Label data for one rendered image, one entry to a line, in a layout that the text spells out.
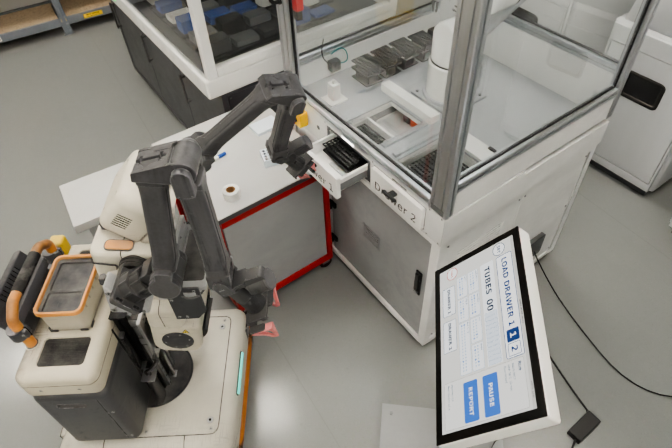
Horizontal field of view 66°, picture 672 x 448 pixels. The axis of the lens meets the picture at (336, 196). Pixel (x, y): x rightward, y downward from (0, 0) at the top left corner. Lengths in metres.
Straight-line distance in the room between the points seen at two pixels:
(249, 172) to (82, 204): 0.69
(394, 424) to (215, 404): 0.75
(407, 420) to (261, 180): 1.19
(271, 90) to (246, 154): 0.98
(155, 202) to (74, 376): 0.83
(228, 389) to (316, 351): 0.53
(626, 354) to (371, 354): 1.18
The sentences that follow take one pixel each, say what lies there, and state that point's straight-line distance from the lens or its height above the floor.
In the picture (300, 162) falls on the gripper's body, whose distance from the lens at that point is 1.92.
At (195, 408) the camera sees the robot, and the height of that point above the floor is 0.28.
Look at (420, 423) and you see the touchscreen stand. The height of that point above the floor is 0.04.
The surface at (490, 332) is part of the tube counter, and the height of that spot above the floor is 1.11.
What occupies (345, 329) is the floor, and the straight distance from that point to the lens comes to 2.64.
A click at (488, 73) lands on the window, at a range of 1.55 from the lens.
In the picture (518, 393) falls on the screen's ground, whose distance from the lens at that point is 1.29.
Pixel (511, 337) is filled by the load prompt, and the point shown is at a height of 1.15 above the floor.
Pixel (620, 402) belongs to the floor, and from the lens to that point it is 2.74.
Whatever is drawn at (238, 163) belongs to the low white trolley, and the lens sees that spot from 2.34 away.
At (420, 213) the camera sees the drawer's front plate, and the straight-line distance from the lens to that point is 1.88.
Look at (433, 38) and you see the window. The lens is 1.54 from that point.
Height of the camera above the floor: 2.29
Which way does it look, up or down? 46 degrees down
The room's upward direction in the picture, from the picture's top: 3 degrees counter-clockwise
